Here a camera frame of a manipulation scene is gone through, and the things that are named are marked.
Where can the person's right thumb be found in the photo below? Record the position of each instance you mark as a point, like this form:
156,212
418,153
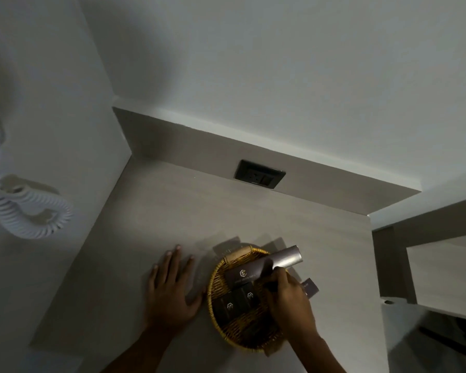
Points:
265,285

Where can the round wicker basket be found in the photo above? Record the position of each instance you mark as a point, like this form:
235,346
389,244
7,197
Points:
240,326

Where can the person's right forearm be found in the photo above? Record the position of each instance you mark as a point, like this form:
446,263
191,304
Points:
317,355

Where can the person's left little finger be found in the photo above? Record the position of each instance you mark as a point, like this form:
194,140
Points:
154,278

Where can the person's left middle finger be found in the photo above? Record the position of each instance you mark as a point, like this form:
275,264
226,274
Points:
177,264

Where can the wooden framed mirror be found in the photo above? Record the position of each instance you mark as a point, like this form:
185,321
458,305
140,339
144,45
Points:
431,264

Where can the person's right hand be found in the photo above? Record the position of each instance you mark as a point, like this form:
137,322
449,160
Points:
291,306

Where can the small dark packet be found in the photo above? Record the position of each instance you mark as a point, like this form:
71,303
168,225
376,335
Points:
311,288

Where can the person's left forearm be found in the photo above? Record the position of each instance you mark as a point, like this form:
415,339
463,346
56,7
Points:
141,353

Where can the small dark box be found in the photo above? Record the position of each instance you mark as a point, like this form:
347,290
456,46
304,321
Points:
229,307
250,297

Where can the black wall power outlet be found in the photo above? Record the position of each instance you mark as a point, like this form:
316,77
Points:
259,174

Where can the person's left thumb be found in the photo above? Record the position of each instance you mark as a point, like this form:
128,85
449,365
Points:
198,299

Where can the long dark grey box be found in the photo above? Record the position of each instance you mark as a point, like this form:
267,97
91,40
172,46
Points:
256,266

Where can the person's left hand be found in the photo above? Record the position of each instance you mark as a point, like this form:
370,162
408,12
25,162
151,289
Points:
167,302

